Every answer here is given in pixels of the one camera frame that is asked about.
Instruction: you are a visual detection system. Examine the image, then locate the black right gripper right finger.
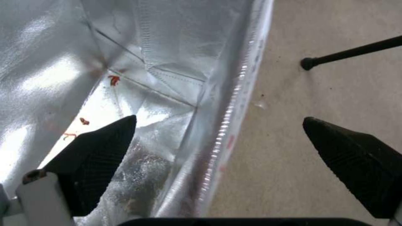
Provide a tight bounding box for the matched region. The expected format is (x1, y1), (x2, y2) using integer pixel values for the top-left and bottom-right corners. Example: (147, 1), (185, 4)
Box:
(302, 116), (402, 219)

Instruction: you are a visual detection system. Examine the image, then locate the silver foil food delivery bag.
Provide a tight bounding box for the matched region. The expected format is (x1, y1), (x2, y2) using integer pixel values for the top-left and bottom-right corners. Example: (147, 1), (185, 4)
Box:
(0, 0), (276, 226)

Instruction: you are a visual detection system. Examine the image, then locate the black metal furniture leg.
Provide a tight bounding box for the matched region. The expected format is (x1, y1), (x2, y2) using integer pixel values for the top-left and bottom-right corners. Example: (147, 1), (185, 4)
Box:
(300, 35), (402, 71)

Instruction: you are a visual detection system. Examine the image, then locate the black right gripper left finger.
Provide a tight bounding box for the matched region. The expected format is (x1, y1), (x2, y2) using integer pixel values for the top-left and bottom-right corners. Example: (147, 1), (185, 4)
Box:
(14, 115), (138, 226)

